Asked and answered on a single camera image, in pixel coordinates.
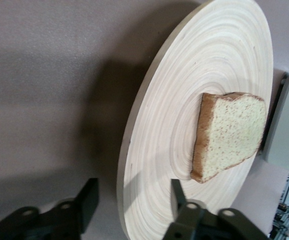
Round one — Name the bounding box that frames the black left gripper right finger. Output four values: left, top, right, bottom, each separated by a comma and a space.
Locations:
164, 178, 269, 240

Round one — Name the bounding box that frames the slice of toast bread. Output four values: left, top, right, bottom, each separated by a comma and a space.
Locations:
189, 91, 267, 185

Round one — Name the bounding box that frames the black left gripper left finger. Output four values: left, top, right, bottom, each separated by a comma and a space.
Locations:
0, 177, 100, 240

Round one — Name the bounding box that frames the round light wooden plate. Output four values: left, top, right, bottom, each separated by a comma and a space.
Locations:
116, 0, 275, 240

